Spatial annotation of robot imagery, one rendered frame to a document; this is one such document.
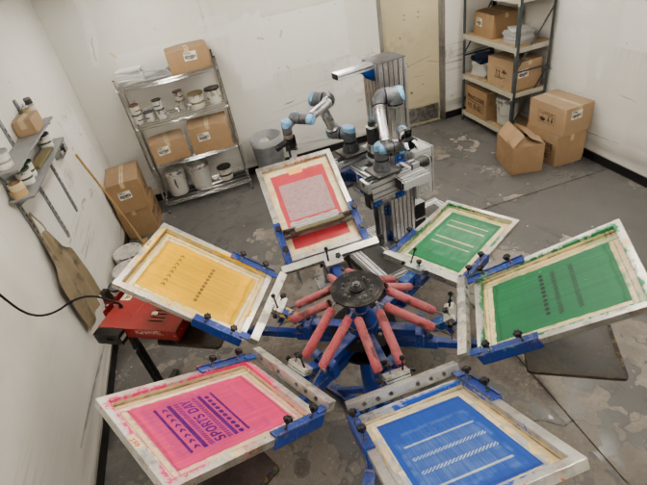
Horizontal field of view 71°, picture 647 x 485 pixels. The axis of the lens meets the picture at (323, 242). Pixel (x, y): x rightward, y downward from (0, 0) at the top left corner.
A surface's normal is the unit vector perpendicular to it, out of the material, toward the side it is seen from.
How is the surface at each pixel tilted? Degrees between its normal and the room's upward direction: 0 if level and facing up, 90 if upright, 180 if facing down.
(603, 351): 0
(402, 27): 90
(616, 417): 0
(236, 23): 90
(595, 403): 0
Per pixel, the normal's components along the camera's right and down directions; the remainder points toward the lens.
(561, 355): -0.16, -0.80
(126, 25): 0.29, 0.53
